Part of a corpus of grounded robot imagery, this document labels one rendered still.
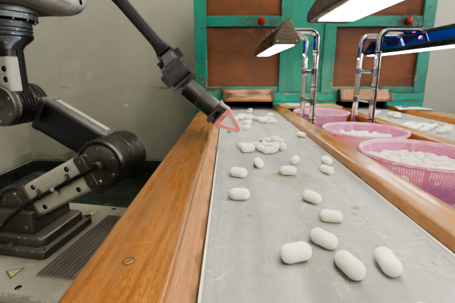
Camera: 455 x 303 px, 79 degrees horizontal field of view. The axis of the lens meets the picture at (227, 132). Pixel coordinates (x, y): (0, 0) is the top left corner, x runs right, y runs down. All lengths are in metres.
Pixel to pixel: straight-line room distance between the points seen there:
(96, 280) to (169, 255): 0.07
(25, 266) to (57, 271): 0.09
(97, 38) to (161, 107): 0.83
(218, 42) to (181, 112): 1.14
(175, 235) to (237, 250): 0.08
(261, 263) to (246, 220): 0.10
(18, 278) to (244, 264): 0.65
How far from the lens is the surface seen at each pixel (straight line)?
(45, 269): 0.89
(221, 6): 1.71
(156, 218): 0.40
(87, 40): 2.91
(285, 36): 0.90
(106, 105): 2.86
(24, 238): 0.96
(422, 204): 0.51
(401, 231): 0.47
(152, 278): 0.30
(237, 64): 1.68
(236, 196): 0.48
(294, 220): 0.44
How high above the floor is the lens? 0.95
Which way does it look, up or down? 12 degrees down
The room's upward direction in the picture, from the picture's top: straight up
